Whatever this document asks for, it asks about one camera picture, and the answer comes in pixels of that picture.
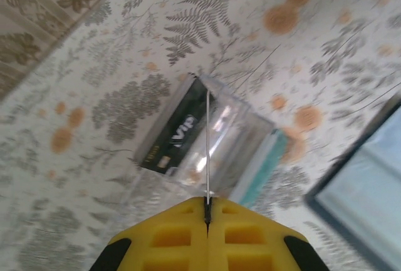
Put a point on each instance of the teal plastic card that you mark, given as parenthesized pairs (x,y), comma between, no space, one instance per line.
(266,164)

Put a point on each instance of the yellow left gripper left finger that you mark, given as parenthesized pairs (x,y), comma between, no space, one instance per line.
(169,239)

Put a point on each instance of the thin white-edged plastic card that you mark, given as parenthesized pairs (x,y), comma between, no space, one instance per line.
(207,146)

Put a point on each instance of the floral print tablecloth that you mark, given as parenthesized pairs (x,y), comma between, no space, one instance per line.
(94,189)

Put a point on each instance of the clear acrylic card stand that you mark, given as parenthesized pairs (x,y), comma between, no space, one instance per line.
(228,133)

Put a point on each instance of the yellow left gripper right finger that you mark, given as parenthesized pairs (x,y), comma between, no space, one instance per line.
(250,239)

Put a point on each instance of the navy leather card holder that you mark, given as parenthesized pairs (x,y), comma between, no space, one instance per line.
(360,174)

